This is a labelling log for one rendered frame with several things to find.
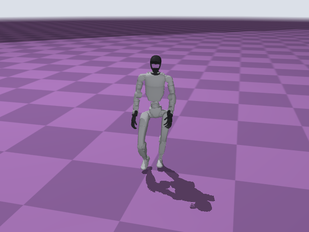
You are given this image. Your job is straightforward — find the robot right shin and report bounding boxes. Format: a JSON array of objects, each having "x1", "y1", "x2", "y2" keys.
[{"x1": 137, "y1": 145, "x2": 148, "y2": 160}]

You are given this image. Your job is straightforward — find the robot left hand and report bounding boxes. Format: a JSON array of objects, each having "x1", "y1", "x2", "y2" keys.
[{"x1": 164, "y1": 110, "x2": 173, "y2": 129}]

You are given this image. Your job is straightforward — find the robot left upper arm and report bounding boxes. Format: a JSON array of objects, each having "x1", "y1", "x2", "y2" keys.
[{"x1": 165, "y1": 75, "x2": 175, "y2": 100}]

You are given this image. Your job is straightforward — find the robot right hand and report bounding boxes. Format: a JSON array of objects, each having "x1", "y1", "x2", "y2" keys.
[{"x1": 131, "y1": 110, "x2": 138, "y2": 129}]

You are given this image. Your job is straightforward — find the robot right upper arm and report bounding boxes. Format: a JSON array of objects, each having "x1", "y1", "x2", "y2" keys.
[{"x1": 136, "y1": 73, "x2": 146, "y2": 98}]

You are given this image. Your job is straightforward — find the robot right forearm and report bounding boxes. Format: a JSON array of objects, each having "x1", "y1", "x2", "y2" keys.
[{"x1": 132, "y1": 92, "x2": 140, "y2": 114}]

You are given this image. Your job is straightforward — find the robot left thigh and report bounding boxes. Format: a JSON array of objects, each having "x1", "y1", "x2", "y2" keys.
[{"x1": 159, "y1": 109, "x2": 169, "y2": 143}]

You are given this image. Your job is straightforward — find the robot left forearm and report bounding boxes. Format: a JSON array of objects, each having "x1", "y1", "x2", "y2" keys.
[{"x1": 168, "y1": 94, "x2": 176, "y2": 114}]

